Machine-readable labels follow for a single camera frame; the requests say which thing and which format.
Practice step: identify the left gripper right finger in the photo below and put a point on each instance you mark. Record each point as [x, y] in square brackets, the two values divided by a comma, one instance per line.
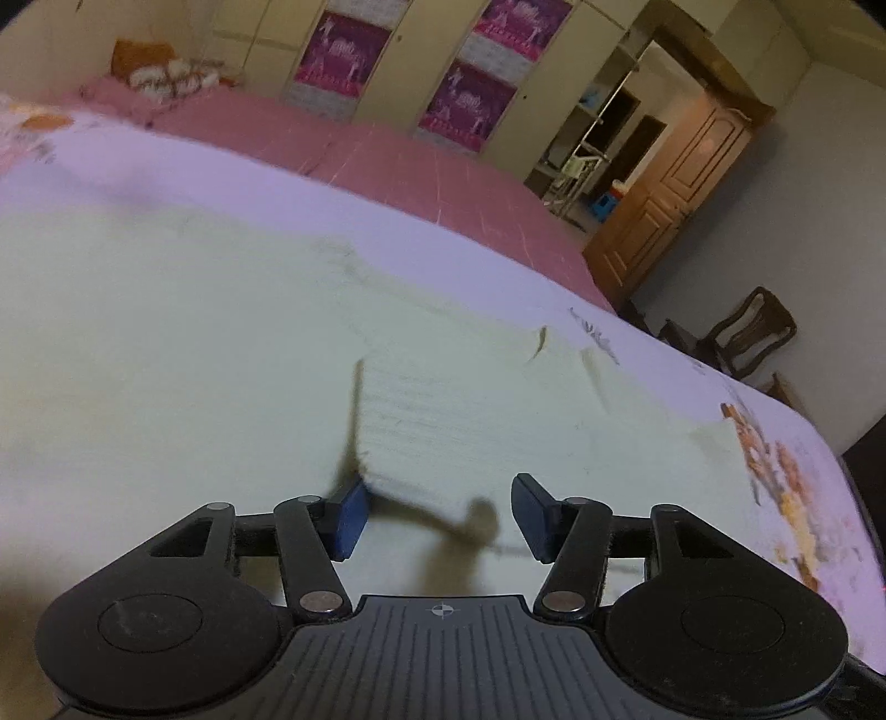
[682, 613]

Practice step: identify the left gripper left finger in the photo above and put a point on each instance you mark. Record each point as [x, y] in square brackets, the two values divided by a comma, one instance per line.
[201, 610]

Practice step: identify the cream knitted sweater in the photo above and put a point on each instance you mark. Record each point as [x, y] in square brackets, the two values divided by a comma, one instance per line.
[155, 359]

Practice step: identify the dark wooden chair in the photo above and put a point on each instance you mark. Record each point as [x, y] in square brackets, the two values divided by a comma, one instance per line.
[737, 345]

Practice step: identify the brown wooden door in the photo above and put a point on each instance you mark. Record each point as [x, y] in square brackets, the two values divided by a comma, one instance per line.
[690, 164]

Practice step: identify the blue plastic stool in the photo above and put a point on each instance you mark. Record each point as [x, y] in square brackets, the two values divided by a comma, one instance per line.
[608, 201]

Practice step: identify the floral lilac bed sheet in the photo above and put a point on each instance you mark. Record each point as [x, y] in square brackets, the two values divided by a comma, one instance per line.
[809, 524]

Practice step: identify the pink checked bed cover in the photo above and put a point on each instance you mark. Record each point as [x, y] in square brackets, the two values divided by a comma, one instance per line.
[373, 161]

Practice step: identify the orange patterned pillow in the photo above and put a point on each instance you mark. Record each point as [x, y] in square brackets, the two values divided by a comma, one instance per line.
[128, 56]

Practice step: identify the lower left purple poster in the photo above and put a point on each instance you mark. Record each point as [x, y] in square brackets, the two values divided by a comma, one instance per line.
[341, 54]

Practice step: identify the purple poster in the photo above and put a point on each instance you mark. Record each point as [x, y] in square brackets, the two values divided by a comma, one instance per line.
[466, 107]
[341, 54]
[524, 26]

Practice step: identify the lower right purple poster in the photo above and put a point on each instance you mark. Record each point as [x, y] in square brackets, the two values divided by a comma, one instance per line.
[466, 107]

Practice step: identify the cream wardrobe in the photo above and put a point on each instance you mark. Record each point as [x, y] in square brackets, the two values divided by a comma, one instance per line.
[267, 40]

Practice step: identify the upper right purple poster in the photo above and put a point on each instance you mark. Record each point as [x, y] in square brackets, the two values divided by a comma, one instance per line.
[524, 26]

